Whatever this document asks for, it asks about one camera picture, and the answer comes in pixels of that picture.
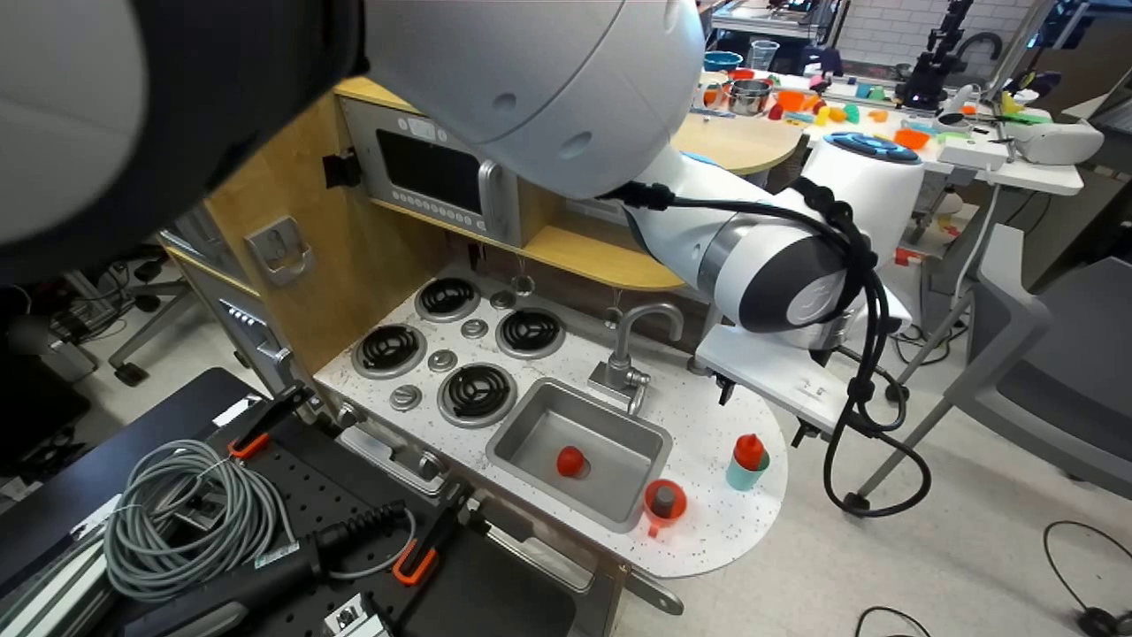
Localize small blue cup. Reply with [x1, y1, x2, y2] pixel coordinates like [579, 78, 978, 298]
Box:
[720, 458, 770, 494]

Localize black coil stove burner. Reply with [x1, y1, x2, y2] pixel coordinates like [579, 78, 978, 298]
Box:
[436, 361, 521, 432]
[493, 303, 568, 361]
[412, 272, 483, 324]
[351, 321, 427, 382]

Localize grey toy faucet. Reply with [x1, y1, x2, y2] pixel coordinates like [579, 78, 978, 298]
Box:
[588, 301, 689, 417]

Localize wooden shelf under microwave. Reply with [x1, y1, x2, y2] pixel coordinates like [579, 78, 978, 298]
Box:
[370, 191, 686, 298]

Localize small red round toy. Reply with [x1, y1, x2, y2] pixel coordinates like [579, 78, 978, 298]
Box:
[550, 443, 589, 482]

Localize grey toy sink basin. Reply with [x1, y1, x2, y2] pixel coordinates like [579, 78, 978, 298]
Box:
[483, 380, 674, 533]

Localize grey toy microwave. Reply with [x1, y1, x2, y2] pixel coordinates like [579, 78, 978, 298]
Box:
[335, 97, 528, 248]

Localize toy kitchen stove sink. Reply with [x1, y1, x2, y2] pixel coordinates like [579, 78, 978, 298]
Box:
[310, 266, 792, 581]

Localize black orange bar clamp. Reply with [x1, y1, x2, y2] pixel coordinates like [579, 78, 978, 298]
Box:
[385, 474, 475, 590]
[224, 386, 319, 468]

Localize grey square plate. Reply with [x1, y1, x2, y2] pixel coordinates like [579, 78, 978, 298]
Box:
[243, 211, 315, 290]

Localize wooden kitchen side panel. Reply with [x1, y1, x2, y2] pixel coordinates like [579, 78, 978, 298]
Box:
[199, 75, 475, 382]

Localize black perforated work table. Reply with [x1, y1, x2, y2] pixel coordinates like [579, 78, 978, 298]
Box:
[0, 363, 579, 637]

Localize white cluttered lab table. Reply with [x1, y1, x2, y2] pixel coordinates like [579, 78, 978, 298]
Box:
[694, 45, 1107, 197]

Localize dark grey office chair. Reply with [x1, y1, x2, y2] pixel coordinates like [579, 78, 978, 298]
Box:
[853, 224, 1132, 506]

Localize grey oven door handle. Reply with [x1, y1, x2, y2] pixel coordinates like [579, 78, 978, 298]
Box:
[471, 493, 686, 618]

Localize black bracket block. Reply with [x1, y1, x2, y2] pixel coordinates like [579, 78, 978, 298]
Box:
[319, 149, 363, 191]

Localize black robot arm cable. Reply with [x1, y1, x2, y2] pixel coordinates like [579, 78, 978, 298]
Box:
[603, 173, 932, 519]

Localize coiled grey cable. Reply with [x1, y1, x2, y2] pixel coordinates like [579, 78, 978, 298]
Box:
[101, 436, 305, 607]

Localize black camera stand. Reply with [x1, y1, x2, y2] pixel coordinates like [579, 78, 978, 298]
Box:
[895, 0, 984, 108]

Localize thin black floor cable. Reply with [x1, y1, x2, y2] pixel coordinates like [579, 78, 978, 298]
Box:
[1041, 518, 1132, 637]

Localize aluminium rail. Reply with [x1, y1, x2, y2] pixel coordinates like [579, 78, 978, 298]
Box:
[0, 493, 133, 637]

